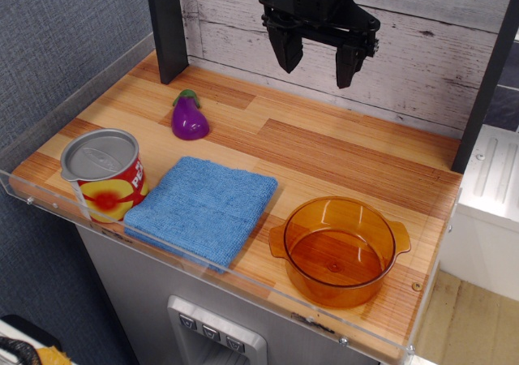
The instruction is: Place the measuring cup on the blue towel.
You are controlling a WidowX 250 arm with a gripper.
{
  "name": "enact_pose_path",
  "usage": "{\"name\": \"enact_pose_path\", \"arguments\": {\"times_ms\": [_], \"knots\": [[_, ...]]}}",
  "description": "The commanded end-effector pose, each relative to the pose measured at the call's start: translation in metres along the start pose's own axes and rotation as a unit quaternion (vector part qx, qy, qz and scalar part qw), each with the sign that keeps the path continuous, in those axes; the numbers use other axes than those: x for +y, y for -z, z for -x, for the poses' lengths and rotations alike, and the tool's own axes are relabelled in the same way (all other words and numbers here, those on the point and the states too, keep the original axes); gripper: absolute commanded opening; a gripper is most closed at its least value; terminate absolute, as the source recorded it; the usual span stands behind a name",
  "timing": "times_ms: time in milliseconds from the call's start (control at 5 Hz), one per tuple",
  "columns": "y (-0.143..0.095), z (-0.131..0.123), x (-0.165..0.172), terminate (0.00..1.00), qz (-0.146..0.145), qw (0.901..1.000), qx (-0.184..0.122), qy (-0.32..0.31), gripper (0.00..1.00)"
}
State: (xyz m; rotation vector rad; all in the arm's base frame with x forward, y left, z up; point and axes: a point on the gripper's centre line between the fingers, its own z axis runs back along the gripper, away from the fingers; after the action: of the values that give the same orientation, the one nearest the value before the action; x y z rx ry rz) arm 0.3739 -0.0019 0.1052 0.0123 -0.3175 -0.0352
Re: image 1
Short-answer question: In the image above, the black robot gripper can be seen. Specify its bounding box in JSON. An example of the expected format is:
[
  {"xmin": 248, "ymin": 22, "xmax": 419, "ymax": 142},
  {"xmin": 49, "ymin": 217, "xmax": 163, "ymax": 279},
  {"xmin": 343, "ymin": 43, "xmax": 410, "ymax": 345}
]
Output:
[{"xmin": 259, "ymin": 0, "xmax": 380, "ymax": 89}]

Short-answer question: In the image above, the orange transparent plastic pot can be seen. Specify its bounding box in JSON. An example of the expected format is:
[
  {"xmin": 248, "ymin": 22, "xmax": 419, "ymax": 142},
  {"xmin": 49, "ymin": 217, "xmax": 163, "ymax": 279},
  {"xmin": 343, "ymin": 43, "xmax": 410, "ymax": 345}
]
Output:
[{"xmin": 269, "ymin": 196, "xmax": 411, "ymax": 308}]

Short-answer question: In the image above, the blue microfiber cloth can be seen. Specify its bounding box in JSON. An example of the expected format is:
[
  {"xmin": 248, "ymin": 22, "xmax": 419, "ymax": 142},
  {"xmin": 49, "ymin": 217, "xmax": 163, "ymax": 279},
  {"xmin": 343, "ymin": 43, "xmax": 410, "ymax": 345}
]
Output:
[{"xmin": 124, "ymin": 157, "xmax": 278, "ymax": 273}]

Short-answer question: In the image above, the purple toy eggplant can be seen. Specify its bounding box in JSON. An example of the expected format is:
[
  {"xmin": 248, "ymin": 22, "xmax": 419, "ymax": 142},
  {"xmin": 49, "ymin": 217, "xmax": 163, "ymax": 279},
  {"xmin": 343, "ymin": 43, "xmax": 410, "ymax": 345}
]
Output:
[{"xmin": 171, "ymin": 89, "xmax": 210, "ymax": 140}]

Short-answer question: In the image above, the red yellow peach can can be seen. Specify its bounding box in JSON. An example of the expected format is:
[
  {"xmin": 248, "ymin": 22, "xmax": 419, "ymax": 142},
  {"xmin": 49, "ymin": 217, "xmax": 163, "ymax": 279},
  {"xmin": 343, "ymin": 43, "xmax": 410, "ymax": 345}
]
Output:
[{"xmin": 61, "ymin": 128, "xmax": 149, "ymax": 223}]

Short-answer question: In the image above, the white plastic side cabinet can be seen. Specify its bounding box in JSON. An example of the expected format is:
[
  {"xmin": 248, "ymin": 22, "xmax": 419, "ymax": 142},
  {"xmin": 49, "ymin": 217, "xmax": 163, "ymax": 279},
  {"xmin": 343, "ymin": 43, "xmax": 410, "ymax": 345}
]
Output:
[{"xmin": 439, "ymin": 125, "xmax": 518, "ymax": 300}]

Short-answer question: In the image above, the clear acrylic table guard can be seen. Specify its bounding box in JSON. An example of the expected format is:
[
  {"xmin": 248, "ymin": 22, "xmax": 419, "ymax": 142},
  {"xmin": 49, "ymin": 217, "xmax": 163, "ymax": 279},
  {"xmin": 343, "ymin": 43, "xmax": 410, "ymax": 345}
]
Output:
[{"xmin": 7, "ymin": 54, "xmax": 461, "ymax": 364}]

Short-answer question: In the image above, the toy fridge dispenser panel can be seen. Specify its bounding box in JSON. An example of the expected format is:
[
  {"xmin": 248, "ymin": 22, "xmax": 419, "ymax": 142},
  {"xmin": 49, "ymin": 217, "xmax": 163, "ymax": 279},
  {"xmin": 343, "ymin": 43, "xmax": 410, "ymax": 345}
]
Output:
[{"xmin": 167, "ymin": 295, "xmax": 268, "ymax": 364}]

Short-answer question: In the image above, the yellow black object bottom left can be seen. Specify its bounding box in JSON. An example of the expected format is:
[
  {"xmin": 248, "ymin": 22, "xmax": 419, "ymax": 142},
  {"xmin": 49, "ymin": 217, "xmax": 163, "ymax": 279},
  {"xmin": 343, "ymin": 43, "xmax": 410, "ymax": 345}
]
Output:
[{"xmin": 1, "ymin": 315, "xmax": 74, "ymax": 364}]

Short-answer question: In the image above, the black left frame post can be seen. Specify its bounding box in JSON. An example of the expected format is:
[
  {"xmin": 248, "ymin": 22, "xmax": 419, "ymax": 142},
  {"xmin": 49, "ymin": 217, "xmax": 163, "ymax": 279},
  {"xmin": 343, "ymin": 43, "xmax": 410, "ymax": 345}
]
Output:
[{"xmin": 148, "ymin": 0, "xmax": 189, "ymax": 84}]

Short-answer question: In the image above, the black frame post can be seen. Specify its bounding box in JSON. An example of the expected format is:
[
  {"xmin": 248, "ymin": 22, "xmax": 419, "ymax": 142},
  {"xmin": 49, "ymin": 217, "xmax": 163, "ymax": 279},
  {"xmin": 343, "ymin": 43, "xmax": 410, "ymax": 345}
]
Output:
[
  {"xmin": 148, "ymin": 0, "xmax": 189, "ymax": 84},
  {"xmin": 451, "ymin": 0, "xmax": 518, "ymax": 174}
]

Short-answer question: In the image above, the black right frame post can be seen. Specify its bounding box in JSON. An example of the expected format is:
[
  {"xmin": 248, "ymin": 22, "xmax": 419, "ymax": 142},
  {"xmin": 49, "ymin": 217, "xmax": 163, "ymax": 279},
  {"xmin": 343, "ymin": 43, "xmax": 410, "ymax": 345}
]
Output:
[{"xmin": 451, "ymin": 0, "xmax": 518, "ymax": 174}]

